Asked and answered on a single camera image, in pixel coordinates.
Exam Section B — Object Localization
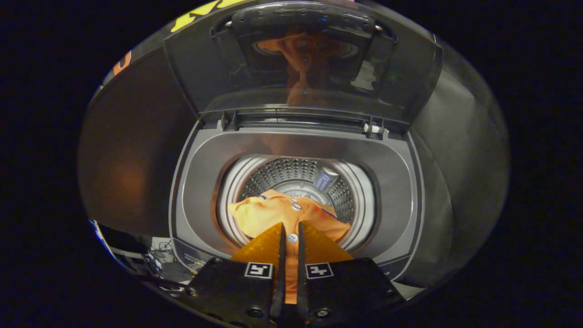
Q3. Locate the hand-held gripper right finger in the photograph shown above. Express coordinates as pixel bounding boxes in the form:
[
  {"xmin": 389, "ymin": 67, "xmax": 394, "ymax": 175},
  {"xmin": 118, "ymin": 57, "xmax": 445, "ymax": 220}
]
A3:
[{"xmin": 297, "ymin": 221, "xmax": 405, "ymax": 325}]

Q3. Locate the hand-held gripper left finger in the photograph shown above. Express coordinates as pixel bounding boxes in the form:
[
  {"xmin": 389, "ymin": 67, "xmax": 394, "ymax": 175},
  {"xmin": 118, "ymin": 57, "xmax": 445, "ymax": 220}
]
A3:
[{"xmin": 180, "ymin": 222, "xmax": 286, "ymax": 326}]

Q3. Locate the orange polo shirt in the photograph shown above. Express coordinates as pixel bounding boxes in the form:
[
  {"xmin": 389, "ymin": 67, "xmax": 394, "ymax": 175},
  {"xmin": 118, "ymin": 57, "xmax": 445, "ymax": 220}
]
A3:
[{"xmin": 228, "ymin": 189, "xmax": 352, "ymax": 303}]

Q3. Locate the dark transparent washing machine lid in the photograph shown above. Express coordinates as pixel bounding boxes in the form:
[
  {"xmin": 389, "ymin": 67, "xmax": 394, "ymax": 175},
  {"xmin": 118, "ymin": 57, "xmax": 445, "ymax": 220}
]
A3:
[{"xmin": 163, "ymin": 2, "xmax": 445, "ymax": 135}]

